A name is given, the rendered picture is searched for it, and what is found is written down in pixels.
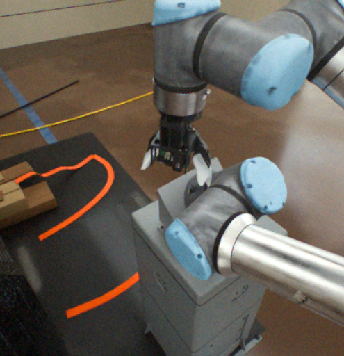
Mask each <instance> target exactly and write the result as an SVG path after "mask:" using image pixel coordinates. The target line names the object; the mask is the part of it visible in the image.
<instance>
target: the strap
mask: <svg viewBox="0 0 344 356"><path fill-rule="evenodd" d="M92 159H96V160H98V161H99V162H101V163H103V164H104V165H105V167H107V169H108V175H109V178H108V182H107V184H106V185H105V186H104V188H103V189H102V191H101V192H100V194H98V196H96V198H95V199H93V200H92V201H91V202H90V203H89V204H87V205H86V206H85V207H83V208H82V210H80V211H79V212H78V213H76V214H74V215H73V216H72V217H71V218H68V219H67V220H66V221H64V222H62V223H61V224H58V225H56V226H55V227H53V228H51V229H50V230H48V232H46V233H44V234H42V235H41V236H39V239H40V240H41V241H42V240H43V239H45V238H46V237H48V236H50V235H52V234H53V233H55V232H57V231H59V230H60V229H61V228H63V227H65V226H66V225H68V224H70V223H71V222H72V221H74V220H76V219H77V218H78V217H80V216H81V215H83V214H84V213H85V212H87V211H88V210H89V209H91V207H92V206H93V205H94V204H96V203H97V202H98V201H99V200H100V199H101V198H102V197H103V196H104V195H105V194H107V192H108V191H109V188H110V187H111V185H112V183H113V180H114V172H113V168H112V166H111V165H110V163H109V162H107V161H105V160H103V159H102V158H100V157H98V156H97V155H96V154H94V156H93V155H92V154H91V156H90V157H88V158H87V159H85V160H84V161H82V162H81V163H80V164H78V165H76V166H72V167H59V168H55V169H53V170H51V171H49V172H48V173H46V174H43V175H41V176H43V177H48V176H50V175H52V174H54V173H56V172H58V171H59V170H63V169H67V168H69V169H75V168H80V167H81V166H82V165H84V164H86V163H87V162H89V161H90V160H92ZM36 174H37V173H35V172H34V171H31V172H29V173H27V174H25V175H23V176H22V177H20V178H18V179H16V180H14V181H15V182H16V183H19V182H21V181H23V180H24V179H26V178H27V177H30V176H31V175H36ZM38 175H39V174H38ZM138 280H139V274H138V272H137V273H136V274H134V275H133V276H132V277H130V278H129V279H128V280H127V281H125V282H124V283H122V285H120V286H119V287H117V288H115V289H113V290H112V291H110V292H108V293H107V294H105V295H103V296H101V297H99V298H97V299H94V300H91V301H89V302H86V303H84V304H82V305H79V306H77V307H75V308H72V309H69V310H67V316H68V318H69V317H72V316H74V315H77V314H80V313H81V312H84V311H86V310H88V309H91V308H93V307H96V306H98V305H100V304H102V303H104V302H106V301H108V300H110V299H111V298H114V297H115V296H118V295H119V294H121V293H122V292H123V291H125V290H127V289H128V288H129V287H130V286H132V285H133V284H135V283H136V281H138Z"/></svg>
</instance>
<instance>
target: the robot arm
mask: <svg viewBox="0 0 344 356"><path fill-rule="evenodd" d="M220 7H221V2H220V0H156V1H155V4H154V21H152V23H151V25H152V26H153V103H154V106H155V107H156V108H157V109H158V110H159V112H160V114H161V115H162V117H161V119H160V130H158V131H156V132H155V133H154V134H153V135H152V137H151V138H150V141H149V147H148V149H147V151H146V153H145V158H144V161H143V165H142V167H141V170H143V169H144V170H146V169H147V168H148V167H149V166H150V165H153V164H154V161H155V160H156V161H158V162H160V163H165V165H166V166H170V167H172V170H173V171H177V172H181V171H182V170H183V168H184V169H185V172H184V174H185V175H186V173H187V170H188V167H189V164H190V155H191V153H192V152H193V151H194V152H195V153H194V154H193V156H192V158H191V161H192V162H193V163H194V165H195V167H196V169H197V174H196V175H195V176H193V177H191V178H190V179H189V181H188V183H187V184H186V187H185V191H184V204H185V208H186V210H185V211H184V212H183V213H182V214H181V215H180V216H178V217H177V218H175V219H174V221H173V222H172V224H171V225H170V226H169V227H168V228H167V230H166V232H165V238H166V242H167V245H168V247H169V249H170V250H171V252H172V254H173V255H174V256H175V257H176V258H177V260H178V262H179V263H180V264H181V265H182V266H183V267H184V268H185V269H186V270H187V271H188V272H189V273H191V274H192V275H194V276H195V277H198V278H199V279H200V280H206V279H208V278H209V277H212V275H213V274H214V272H217V273H219V274H221V275H222V276H224V277H235V276H237V275H239V274H240V275H242V276H244V277H246V278H249V279H251V280H253V281H255V282H257V283H259V284H260V285H261V286H263V287H265V288H267V289H269V290H271V291H274V292H275V293H278V294H279V295H281V296H283V297H285V298H288V299H289V300H291V301H293V302H296V303H297V304H299V305H301V306H303V307H306V308H307V309H310V310H311V311H313V312H315V313H317V314H320V315H322V316H324V317H325V318H328V319H329V320H331V321H332V322H334V323H336V324H338V325H340V326H342V327H344V257H341V256H338V255H337V254H333V253H330V252H327V251H325V250H322V249H320V248H317V247H315V246H312V245H309V244H307V243H303V242H301V241H297V240H295V239H293V238H289V237H287V236H283V235H281V234H277V233H275V232H271V231H269V230H267V229H264V228H260V227H258V225H257V222H256V221H257V220H258V219H259V218H260V217H261V216H264V215H272V214H274V213H276V212H278V211H280V210H281V209H283V205H285V203H286V198H287V188H286V183H285V182H284V177H283V175H282V173H281V172H280V170H279V169H278V167H277V166H276V165H275V164H274V163H273V162H271V161H269V160H268V159H265V158H261V157H257V158H253V159H248V160H246V161H243V162H241V163H238V164H236V165H233V166H231V167H228V168H225V169H223V170H220V171H215V170H212V168H211V153H210V150H209V149H208V147H207V145H206V143H205V142H204V141H203V140H202V137H201V136H200V133H199V132H198V131H197V128H195V127H191V125H190V124H191V122H194V121H196V120H198V119H200V118H201V116H202V109H203V108H204V106H205V102H206V96H207V95H210V94H211V90H209V89H206V88H207V86H208V83H209V84H211V85H213V86H214V87H216V88H219V89H221V90H223V91H225V92H228V93H230V94H232V95H234V96H237V97H239V98H241V99H243V100H245V101H246V102H247V103H248V104H249V105H251V106H256V107H260V108H263V109H266V110H269V111H273V110H277V109H279V108H281V107H282V106H284V105H287V103H288V102H289V101H290V100H291V98H292V96H293V95H295V94H296V93H297V91H298V90H299V89H300V87H301V86H302V84H303V83H304V80H305V79H306V80H307V81H309V82H311V83H312V84H315V85H317V87H319V88H320V89H321V90H322V91H323V92H324V93H326V95H327V96H328V97H329V98H330V99H333V100H334V101H335V102H336V103H337V104H338V105H339V106H340V107H341V108H343V109H344V3H343V2H342V1H341V0H291V1H289V2H288V4H287V5H285V6H284V7H282V8H280V9H279V10H277V11H274V12H273V13H270V14H269V15H266V16H265V17H263V18H262V19H260V20H259V21H257V22H251V21H247V20H245V19H241V18H239V17H235V16H232V15H227V14H225V13H221V12H219V8H220Z"/></svg>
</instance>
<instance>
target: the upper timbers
mask: <svg viewBox="0 0 344 356"><path fill-rule="evenodd" d="M0 190H3V199H4V201H2V202H0V220H2V219H4V218H7V217H8V216H11V215H14V213H17V212H19V211H22V210H24V209H27V208H29V205H28V202H27V201H26V198H25V196H24V194H23V191H22V189H21V188H20V186H19V184H18V183H16V182H15V181H14V180H13V181H10V182H8V183H6V184H3V185H0Z"/></svg>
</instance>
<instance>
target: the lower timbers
mask: <svg viewBox="0 0 344 356"><path fill-rule="evenodd" d="M31 171H34V169H33V168H32V167H31V166H30V165H29V164H28V163H27V162H26V161H25V162H23V163H20V164H18V165H15V166H13V167H11V168H8V169H5V170H2V171H1V172H0V173H1V175H2V176H3V178H4V179H5V180H4V181H1V182H0V185H3V184H6V183H8V182H10V181H13V180H16V179H18V178H20V177H22V176H23V175H25V174H27V173H29V172H31ZM33 177H36V175H31V176H30V177H27V178H26V179H24V180H23V181H26V180H28V179H31V178H33ZM23 181H21V182H19V183H18V184H20V183H22V182H23ZM22 191H23V194H24V196H25V198H26V201H27V202H28V205H29V208H27V209H24V210H22V211H19V212H17V213H14V215H11V216H8V217H7V218H4V219H2V220H0V230H1V229H4V228H7V227H9V226H11V225H14V224H16V223H19V222H21V221H23V220H26V219H28V218H32V217H34V216H36V215H39V214H41V213H44V212H46V211H47V210H49V209H52V208H54V207H57V204H56V200H55V198H54V196H53V195H52V193H51V190H50V188H49V187H48V185H47V183H46V182H45V181H44V182H41V183H39V184H36V185H34V186H29V187H27V188H24V189H22Z"/></svg>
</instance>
